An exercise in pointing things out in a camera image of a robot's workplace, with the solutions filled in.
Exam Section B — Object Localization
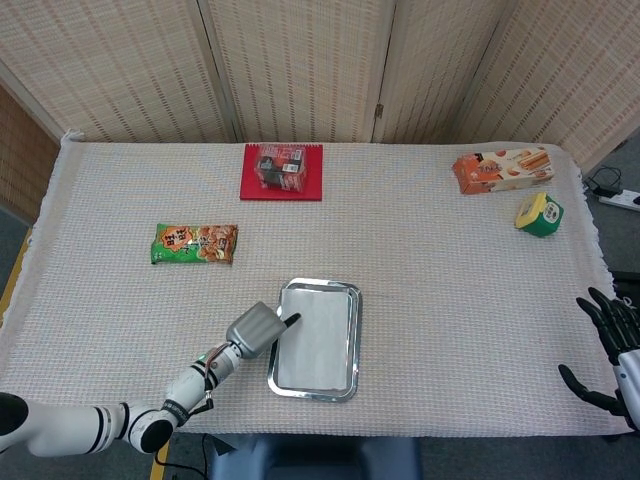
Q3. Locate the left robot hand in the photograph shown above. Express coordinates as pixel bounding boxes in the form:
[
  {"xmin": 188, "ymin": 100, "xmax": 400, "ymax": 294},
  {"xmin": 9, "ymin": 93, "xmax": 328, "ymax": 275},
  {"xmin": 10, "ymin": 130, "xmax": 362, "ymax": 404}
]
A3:
[{"xmin": 225, "ymin": 301, "xmax": 302, "ymax": 360}]

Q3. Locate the black cable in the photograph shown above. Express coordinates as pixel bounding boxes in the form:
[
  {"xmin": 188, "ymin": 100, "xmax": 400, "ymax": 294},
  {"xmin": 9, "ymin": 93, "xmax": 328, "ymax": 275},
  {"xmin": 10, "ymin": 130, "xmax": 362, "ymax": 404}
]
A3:
[{"xmin": 584, "ymin": 165, "xmax": 624, "ymax": 197}]

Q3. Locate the white woven tablecloth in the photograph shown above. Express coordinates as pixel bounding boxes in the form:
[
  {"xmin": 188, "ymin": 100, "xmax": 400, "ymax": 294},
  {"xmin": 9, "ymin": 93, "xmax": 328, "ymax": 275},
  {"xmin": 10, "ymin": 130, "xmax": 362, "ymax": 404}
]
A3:
[{"xmin": 0, "ymin": 129, "xmax": 632, "ymax": 439}]

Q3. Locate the red notebook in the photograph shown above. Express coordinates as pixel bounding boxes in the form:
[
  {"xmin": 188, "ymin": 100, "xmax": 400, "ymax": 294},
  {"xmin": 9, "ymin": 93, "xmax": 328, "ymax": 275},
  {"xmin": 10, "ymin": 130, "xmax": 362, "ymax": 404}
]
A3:
[{"xmin": 239, "ymin": 143, "xmax": 324, "ymax": 203}]

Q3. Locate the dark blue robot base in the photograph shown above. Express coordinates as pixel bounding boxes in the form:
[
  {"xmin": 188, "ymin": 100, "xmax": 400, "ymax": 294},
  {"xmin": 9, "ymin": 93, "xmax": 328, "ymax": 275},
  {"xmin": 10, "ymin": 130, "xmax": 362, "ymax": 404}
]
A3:
[{"xmin": 205, "ymin": 433, "xmax": 424, "ymax": 480}]

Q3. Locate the silver metal tray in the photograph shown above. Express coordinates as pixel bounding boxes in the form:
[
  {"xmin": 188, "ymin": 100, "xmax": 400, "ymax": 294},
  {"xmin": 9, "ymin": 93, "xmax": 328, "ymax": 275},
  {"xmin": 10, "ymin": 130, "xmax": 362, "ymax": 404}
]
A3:
[{"xmin": 267, "ymin": 277, "xmax": 364, "ymax": 402}]

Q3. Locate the white paper sheet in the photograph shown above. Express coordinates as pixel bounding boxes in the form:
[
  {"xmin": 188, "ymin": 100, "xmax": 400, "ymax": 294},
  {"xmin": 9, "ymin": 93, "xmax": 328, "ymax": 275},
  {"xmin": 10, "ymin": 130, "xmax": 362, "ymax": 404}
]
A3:
[{"xmin": 274, "ymin": 288, "xmax": 353, "ymax": 393}]

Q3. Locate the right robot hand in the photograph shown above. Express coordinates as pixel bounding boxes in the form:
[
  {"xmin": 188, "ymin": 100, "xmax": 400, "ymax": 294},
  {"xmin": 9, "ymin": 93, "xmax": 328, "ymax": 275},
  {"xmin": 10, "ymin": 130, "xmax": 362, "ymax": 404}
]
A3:
[{"xmin": 558, "ymin": 286, "xmax": 640, "ymax": 432}]

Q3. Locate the orange biscuit box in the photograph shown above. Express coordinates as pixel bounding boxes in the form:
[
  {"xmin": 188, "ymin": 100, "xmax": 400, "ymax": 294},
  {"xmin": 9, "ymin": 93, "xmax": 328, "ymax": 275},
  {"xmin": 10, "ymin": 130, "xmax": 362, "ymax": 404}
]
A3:
[{"xmin": 452, "ymin": 145, "xmax": 557, "ymax": 195}]

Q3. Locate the white power strip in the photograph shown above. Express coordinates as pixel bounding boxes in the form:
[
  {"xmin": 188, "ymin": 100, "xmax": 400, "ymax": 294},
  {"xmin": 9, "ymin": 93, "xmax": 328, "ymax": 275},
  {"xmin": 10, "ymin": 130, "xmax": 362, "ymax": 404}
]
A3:
[{"xmin": 597, "ymin": 188, "xmax": 640, "ymax": 210}]

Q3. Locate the green yellow-lidded container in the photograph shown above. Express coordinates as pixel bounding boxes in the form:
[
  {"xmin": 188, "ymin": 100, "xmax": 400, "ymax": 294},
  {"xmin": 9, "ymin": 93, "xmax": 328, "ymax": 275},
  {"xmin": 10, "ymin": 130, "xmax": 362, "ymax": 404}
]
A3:
[{"xmin": 514, "ymin": 192, "xmax": 566, "ymax": 238}]

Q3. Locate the beige folding screen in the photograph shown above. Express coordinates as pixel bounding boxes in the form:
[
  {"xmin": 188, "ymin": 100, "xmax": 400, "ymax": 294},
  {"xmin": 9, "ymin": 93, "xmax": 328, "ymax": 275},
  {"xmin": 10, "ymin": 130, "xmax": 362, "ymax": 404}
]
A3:
[{"xmin": 0, "ymin": 0, "xmax": 640, "ymax": 221}]

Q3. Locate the green snack bag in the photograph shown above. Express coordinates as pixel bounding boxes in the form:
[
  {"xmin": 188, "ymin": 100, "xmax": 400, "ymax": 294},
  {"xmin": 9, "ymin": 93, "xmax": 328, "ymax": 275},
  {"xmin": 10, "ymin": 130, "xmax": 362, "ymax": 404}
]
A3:
[{"xmin": 150, "ymin": 222, "xmax": 239, "ymax": 266}]

